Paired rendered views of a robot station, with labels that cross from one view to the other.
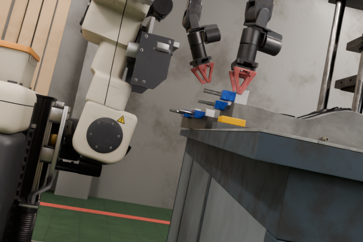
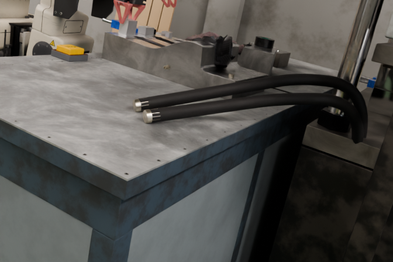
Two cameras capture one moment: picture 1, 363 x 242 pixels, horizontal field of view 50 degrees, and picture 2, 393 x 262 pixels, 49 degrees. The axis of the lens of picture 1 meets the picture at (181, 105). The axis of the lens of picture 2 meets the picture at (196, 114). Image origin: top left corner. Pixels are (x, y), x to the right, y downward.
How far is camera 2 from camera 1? 1.20 m
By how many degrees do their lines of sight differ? 35
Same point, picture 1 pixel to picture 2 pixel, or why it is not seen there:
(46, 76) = not seen: outside the picture
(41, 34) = not seen: outside the picture
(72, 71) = not seen: outside the picture
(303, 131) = (152, 59)
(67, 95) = (204, 7)
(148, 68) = (64, 2)
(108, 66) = (49, 0)
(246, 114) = (112, 42)
